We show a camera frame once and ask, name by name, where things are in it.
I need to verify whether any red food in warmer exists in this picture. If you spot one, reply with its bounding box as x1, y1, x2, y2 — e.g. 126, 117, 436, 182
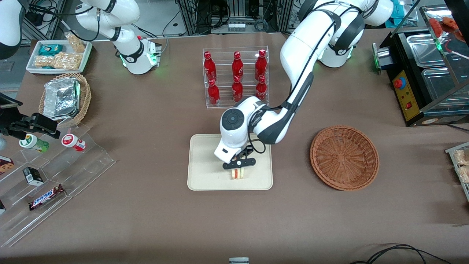
428, 16, 464, 41

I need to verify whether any red label yogurt bottle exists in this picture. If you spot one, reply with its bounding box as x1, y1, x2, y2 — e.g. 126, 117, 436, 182
61, 133, 87, 152

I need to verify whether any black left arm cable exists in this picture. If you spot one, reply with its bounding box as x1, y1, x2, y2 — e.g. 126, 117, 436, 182
248, 7, 363, 155

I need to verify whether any green label yogurt bottle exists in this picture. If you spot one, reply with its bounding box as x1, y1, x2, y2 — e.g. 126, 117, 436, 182
19, 133, 50, 153

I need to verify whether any white rectangular snack tray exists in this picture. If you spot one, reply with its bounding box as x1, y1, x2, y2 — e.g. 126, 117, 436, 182
25, 39, 93, 76

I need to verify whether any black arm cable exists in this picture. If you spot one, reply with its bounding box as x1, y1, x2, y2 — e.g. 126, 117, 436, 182
248, 7, 363, 155
62, 0, 122, 43

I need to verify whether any round brown wicker basket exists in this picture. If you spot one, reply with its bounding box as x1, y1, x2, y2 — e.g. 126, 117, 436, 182
310, 125, 380, 192

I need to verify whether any tray with rice snacks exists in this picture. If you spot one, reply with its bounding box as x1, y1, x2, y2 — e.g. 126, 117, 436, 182
445, 142, 469, 202

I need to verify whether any steel warmer pan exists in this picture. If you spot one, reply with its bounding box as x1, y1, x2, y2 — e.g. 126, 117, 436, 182
421, 67, 469, 107
405, 34, 441, 69

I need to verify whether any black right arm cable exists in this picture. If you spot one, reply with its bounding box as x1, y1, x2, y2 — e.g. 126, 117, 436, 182
62, 0, 122, 43

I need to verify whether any clear acrylic bottle rack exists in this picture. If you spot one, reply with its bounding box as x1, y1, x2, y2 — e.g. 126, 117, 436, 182
202, 46, 270, 109

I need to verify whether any cream plastic tray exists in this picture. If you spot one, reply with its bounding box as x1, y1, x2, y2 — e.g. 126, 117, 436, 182
187, 133, 274, 191

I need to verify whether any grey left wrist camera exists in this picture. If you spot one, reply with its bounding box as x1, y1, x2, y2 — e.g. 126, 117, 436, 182
222, 157, 257, 171

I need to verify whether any small tan wicker basket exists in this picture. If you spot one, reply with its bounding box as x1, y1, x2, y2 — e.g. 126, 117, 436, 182
38, 72, 92, 128

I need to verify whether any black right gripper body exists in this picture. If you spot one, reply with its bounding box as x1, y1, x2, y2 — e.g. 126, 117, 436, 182
0, 93, 19, 138

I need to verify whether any brown cookie box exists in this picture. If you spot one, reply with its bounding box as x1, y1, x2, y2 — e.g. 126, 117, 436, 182
0, 155, 15, 176

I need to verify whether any small black carton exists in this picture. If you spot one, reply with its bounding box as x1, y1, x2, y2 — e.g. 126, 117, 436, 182
22, 166, 44, 186

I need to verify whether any black floor cable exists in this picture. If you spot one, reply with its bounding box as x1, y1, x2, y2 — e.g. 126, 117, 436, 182
350, 243, 453, 264

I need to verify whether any aluminium foil container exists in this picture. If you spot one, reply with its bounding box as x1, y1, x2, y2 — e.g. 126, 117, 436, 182
43, 77, 81, 121

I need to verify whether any steel side drawer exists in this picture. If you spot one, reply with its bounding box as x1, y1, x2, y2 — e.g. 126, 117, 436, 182
372, 43, 395, 71

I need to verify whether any black food warmer cabinet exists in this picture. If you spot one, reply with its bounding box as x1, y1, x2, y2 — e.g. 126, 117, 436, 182
378, 0, 469, 127

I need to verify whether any teal snack packet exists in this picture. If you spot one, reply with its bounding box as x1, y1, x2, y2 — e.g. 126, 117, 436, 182
38, 44, 64, 56

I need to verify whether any red cola bottle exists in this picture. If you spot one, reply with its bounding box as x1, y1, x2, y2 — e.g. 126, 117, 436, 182
255, 75, 268, 102
232, 75, 244, 103
254, 49, 267, 81
231, 51, 244, 80
207, 79, 221, 106
203, 51, 217, 82

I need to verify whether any teal box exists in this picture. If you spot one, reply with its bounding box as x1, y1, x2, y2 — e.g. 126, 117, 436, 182
389, 0, 406, 19

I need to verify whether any Snickers chocolate bar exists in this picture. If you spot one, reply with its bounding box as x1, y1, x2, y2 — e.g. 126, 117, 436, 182
28, 183, 65, 211

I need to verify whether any clear bag of nuts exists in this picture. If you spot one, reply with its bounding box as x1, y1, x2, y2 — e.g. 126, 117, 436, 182
52, 52, 84, 71
64, 32, 87, 53
34, 55, 56, 69

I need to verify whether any clear acrylic stepped display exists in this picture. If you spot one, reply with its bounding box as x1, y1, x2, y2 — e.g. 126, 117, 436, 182
0, 122, 117, 248

